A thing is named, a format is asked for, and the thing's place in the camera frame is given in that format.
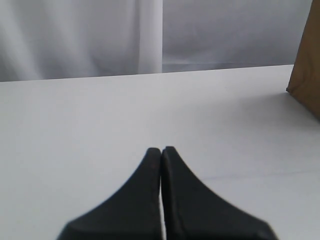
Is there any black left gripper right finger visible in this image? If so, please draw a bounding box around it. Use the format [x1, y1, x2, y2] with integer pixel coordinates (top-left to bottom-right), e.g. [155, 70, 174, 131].
[161, 146, 278, 240]

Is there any brown paper bag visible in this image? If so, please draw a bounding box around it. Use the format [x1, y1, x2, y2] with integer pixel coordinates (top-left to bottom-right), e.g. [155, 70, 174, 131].
[286, 0, 320, 119]

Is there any white backdrop curtain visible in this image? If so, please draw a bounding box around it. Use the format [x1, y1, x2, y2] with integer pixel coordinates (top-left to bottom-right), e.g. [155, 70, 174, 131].
[0, 0, 312, 82]

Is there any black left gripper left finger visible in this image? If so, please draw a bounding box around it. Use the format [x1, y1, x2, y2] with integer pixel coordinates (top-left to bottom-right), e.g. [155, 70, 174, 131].
[58, 147, 163, 240]

